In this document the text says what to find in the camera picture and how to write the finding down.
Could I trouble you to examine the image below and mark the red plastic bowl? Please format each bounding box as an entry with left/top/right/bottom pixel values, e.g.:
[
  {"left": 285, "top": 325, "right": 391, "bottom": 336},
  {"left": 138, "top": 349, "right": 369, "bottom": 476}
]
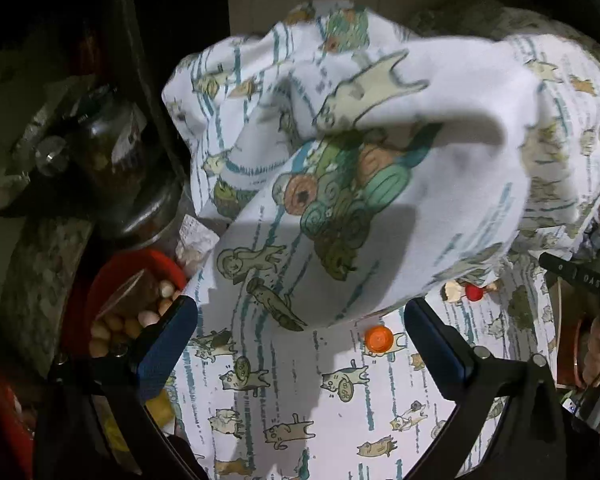
[{"left": 62, "top": 249, "right": 189, "bottom": 361}]

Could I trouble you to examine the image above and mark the orange bottle cap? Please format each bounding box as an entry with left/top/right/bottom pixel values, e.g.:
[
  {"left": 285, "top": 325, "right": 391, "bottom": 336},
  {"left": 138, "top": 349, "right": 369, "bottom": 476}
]
[{"left": 365, "top": 325, "right": 394, "bottom": 354}]

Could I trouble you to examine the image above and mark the crumpled silver plastic bag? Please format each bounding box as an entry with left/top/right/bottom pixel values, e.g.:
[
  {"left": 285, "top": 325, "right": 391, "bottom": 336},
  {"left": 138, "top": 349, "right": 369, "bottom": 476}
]
[{"left": 0, "top": 77, "right": 98, "bottom": 211}]

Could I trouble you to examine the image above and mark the yellow plastic packet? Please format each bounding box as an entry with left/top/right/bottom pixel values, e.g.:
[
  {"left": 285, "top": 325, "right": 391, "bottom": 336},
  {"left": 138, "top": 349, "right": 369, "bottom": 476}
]
[{"left": 145, "top": 387, "right": 177, "bottom": 427}]

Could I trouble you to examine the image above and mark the orange plastic basin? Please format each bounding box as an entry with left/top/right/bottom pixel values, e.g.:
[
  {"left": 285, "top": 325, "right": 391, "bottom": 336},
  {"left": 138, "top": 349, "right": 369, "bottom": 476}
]
[{"left": 555, "top": 305, "right": 593, "bottom": 392}]

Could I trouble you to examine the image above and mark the round silver cap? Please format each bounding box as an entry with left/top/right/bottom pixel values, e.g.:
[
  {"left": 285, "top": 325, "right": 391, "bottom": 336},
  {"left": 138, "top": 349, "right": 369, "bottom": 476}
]
[{"left": 35, "top": 135, "right": 72, "bottom": 177}]

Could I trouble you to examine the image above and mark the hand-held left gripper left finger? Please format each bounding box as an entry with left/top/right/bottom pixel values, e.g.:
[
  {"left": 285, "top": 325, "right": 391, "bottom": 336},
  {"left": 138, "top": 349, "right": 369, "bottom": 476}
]
[{"left": 45, "top": 294, "right": 201, "bottom": 480}]

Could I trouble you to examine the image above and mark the dark glass jar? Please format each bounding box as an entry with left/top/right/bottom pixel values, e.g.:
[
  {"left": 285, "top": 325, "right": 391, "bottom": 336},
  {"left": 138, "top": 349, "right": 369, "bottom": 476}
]
[{"left": 72, "top": 87, "right": 149, "bottom": 221}]

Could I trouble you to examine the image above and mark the speckled stone slab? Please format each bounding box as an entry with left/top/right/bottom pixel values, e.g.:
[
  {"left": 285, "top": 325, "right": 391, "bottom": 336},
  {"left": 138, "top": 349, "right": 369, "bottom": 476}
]
[{"left": 0, "top": 215, "right": 97, "bottom": 377}]

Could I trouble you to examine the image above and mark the pile of eggs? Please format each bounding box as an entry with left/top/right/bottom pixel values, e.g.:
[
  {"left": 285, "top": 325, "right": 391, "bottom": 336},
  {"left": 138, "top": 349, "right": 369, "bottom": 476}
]
[{"left": 89, "top": 280, "right": 182, "bottom": 357}]

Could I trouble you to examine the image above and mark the white cartoon printed cloth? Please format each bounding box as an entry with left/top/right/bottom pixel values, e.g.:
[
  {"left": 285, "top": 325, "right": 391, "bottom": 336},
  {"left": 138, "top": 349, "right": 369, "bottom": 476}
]
[{"left": 161, "top": 0, "right": 600, "bottom": 480}]

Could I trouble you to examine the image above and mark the crumpled white paper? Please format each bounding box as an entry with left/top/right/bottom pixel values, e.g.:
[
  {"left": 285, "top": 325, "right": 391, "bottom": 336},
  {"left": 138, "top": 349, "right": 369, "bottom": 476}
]
[{"left": 174, "top": 214, "right": 221, "bottom": 276}]

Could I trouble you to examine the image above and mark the dark cloth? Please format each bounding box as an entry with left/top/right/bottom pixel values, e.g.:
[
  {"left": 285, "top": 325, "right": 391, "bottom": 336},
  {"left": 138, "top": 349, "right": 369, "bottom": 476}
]
[{"left": 162, "top": 434, "right": 208, "bottom": 480}]

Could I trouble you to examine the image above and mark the clear plastic bag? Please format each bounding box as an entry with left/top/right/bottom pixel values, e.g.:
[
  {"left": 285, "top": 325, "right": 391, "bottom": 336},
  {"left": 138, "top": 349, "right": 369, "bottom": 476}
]
[{"left": 97, "top": 269, "right": 163, "bottom": 318}]

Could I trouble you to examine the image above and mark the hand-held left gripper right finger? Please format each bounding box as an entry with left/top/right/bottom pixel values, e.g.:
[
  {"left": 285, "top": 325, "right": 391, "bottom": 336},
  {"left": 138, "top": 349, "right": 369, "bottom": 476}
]
[{"left": 404, "top": 297, "right": 566, "bottom": 480}]

